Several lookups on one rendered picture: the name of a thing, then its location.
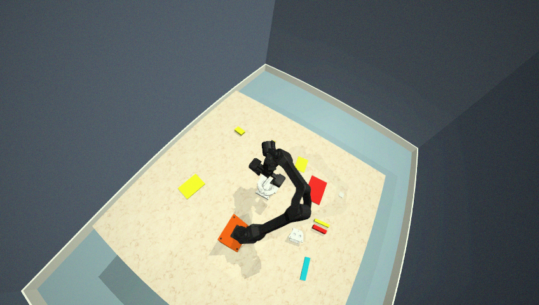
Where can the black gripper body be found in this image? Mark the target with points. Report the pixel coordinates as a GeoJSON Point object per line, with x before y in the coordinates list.
{"type": "Point", "coordinates": [278, 179]}

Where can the teal flat bar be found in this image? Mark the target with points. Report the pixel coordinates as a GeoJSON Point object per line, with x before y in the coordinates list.
{"type": "Point", "coordinates": [305, 268]}

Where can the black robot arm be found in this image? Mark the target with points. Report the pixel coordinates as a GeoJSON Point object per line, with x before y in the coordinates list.
{"type": "Point", "coordinates": [296, 211]}

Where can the red flat bar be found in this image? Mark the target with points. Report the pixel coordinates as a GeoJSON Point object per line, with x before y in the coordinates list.
{"type": "Point", "coordinates": [319, 229]}

